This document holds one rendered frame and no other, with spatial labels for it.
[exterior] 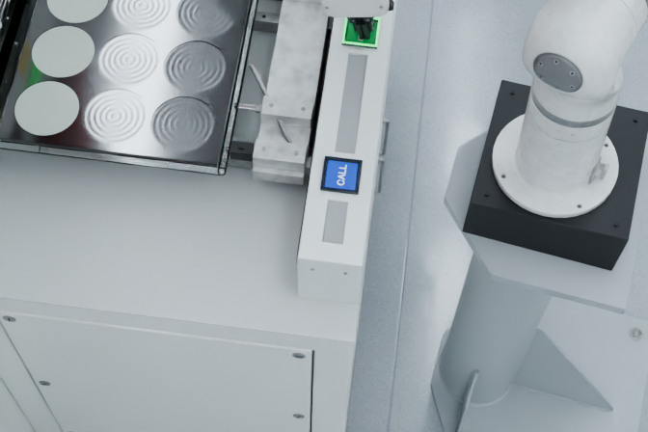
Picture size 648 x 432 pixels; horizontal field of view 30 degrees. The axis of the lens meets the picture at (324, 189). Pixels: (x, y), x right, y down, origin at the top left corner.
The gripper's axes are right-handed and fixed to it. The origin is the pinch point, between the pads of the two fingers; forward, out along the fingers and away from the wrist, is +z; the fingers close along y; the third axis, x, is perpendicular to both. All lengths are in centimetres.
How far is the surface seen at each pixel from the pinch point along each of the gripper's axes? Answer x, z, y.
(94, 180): -24.5, 7.7, -42.0
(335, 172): -25.7, 1.5, -1.6
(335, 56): -5.1, 1.4, -4.2
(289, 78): -4.8, 7.7, -12.9
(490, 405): -25, 102, 14
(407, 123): 44, 98, -10
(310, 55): 0.1, 8.3, -10.2
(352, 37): -1.2, 1.7, -2.0
